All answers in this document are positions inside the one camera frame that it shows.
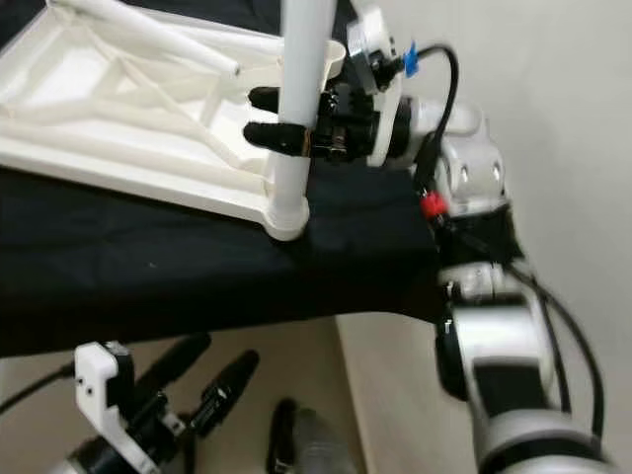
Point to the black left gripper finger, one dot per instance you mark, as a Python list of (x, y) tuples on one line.
[(176, 358), (227, 390)]

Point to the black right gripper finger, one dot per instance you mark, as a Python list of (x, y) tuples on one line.
[(265, 99), (276, 138)]

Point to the white plastic table leg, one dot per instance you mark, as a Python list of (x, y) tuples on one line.
[(247, 47), (301, 79), (148, 30)]

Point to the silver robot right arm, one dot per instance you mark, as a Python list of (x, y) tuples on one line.
[(484, 158)]

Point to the grey robot right leg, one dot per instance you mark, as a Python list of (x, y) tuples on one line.
[(321, 444)]

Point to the white plastic table top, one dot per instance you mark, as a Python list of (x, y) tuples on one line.
[(79, 79)]

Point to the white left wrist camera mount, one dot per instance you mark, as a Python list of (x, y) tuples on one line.
[(99, 390)]

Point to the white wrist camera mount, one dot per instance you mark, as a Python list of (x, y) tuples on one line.
[(99, 390), (367, 44)]

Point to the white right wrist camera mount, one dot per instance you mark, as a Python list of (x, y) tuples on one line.
[(367, 44)]

